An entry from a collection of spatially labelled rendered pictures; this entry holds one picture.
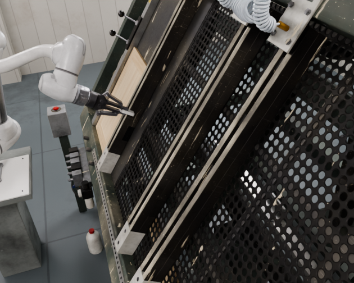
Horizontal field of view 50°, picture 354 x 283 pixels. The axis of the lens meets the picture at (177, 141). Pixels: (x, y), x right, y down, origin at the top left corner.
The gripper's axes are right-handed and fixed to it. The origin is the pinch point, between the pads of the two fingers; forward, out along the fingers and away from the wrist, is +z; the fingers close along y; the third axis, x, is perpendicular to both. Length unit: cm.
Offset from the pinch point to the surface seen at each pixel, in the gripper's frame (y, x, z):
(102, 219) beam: -47, -25, 4
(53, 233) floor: -138, 57, 14
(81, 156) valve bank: -57, 44, 3
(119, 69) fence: 2, 52, 4
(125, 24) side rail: 23, 76, 3
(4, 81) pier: -163, 351, -37
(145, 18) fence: 35, 52, 5
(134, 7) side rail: 35, 76, 3
